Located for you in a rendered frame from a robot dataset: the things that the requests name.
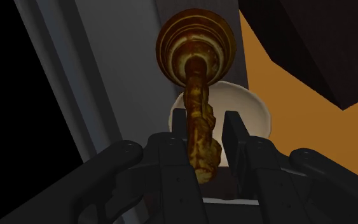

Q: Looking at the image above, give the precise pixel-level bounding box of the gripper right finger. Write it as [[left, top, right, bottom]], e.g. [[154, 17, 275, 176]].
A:
[[221, 110, 358, 224]]

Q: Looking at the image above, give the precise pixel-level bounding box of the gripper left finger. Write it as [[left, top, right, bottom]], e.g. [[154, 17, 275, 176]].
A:
[[0, 108, 209, 224]]

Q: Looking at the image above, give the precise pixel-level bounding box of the golden brown figure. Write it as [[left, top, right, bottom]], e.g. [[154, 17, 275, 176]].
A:
[[155, 8, 238, 185]]

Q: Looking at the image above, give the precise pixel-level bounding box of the white bowl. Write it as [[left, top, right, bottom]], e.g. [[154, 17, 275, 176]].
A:
[[168, 80, 272, 168]]

